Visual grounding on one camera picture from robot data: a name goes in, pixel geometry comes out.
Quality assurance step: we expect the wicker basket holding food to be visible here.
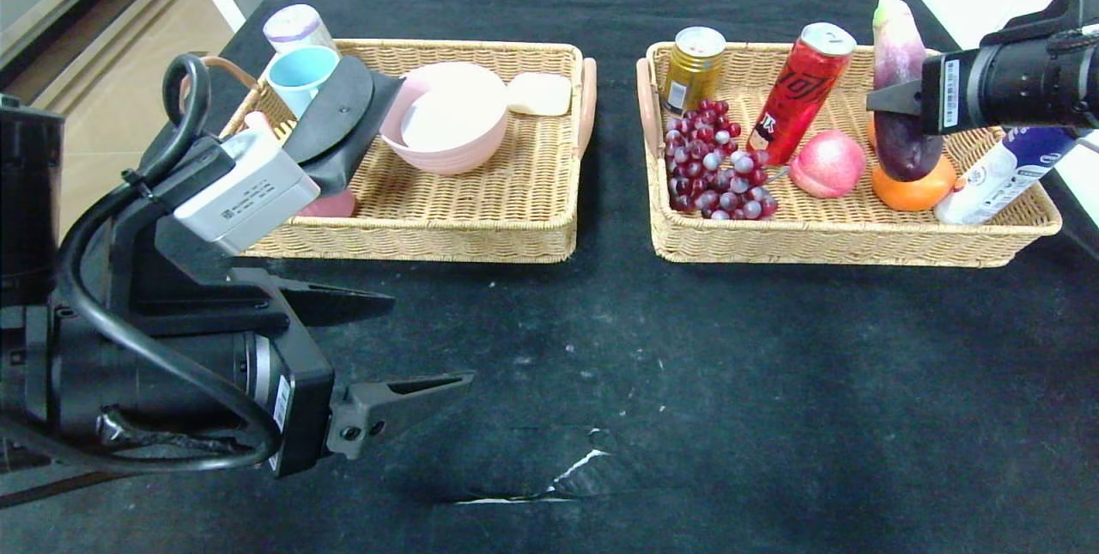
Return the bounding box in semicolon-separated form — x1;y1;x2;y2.
636;41;1062;269

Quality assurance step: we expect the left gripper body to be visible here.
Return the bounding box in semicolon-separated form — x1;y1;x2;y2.
128;266;335;478

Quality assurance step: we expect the gold drink can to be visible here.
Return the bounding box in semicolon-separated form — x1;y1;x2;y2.
660;26;727;119

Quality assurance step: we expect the red drink can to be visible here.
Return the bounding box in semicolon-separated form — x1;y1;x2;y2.
745;21;857;167

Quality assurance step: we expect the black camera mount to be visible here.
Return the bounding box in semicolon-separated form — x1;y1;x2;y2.
107;137;293;336

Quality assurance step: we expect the black camera cable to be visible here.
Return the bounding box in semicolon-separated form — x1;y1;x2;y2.
53;53;282;471

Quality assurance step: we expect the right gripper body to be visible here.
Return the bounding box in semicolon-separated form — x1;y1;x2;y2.
920;37;1050;136

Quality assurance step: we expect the white soap bar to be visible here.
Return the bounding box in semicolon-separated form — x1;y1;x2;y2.
507;72;574;117

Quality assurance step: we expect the pink peach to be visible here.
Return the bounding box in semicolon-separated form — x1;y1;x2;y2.
788;130;868;199

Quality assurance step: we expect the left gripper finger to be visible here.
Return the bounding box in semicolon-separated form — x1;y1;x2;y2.
326;370;477;461
270;274;396;329

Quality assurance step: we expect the purple eggplant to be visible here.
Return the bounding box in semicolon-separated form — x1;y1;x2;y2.
872;0;945;183

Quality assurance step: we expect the light blue mug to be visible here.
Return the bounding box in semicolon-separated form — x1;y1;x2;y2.
266;46;342;119

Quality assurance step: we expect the wicker basket holding tableware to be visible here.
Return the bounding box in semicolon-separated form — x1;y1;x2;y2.
180;39;598;265

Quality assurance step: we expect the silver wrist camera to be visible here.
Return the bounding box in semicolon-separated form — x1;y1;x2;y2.
172;129;321;256

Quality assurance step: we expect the white bottle with blue cap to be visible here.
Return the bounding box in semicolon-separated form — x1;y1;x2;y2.
933;126;1084;225

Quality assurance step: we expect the white tube with lavender lid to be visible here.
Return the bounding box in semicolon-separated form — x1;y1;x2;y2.
263;4;337;55

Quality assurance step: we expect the black glasses case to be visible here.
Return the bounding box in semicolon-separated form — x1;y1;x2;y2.
282;54;404;198

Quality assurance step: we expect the pink bowl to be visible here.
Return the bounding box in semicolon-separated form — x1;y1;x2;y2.
380;62;509;175

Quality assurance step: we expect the black tablecloth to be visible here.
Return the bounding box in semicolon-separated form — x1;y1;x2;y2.
0;0;1099;554

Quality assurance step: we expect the red grape bunch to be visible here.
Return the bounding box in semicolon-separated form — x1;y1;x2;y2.
663;99;780;222

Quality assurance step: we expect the pink cup with black inside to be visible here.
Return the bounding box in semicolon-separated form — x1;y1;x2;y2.
296;189;358;218

